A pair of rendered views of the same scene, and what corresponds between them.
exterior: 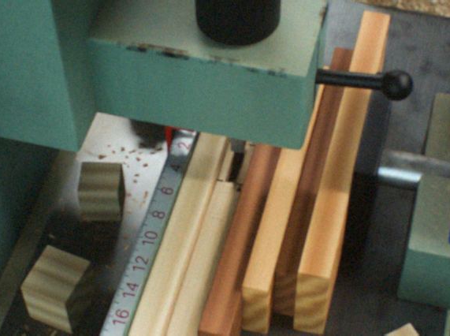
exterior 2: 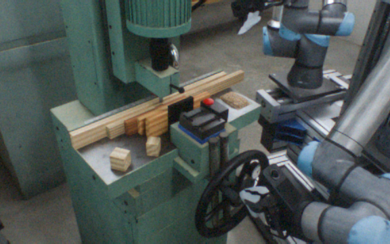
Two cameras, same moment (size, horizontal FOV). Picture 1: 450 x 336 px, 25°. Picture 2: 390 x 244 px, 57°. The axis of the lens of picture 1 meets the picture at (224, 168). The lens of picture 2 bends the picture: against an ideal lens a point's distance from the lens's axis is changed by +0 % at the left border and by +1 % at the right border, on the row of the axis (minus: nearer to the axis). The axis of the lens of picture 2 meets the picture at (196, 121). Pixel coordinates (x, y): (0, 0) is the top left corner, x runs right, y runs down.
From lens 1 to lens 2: 0.68 m
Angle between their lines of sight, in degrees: 28
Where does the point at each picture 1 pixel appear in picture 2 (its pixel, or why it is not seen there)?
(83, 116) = (129, 76)
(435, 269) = (174, 133)
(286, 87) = (158, 80)
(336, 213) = (162, 113)
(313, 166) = not seen: hidden behind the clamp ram
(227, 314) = (131, 120)
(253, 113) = (154, 86)
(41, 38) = (121, 53)
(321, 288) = (148, 123)
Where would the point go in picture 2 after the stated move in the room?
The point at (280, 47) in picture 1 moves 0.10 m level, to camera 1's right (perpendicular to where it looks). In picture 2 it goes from (162, 73) to (190, 83)
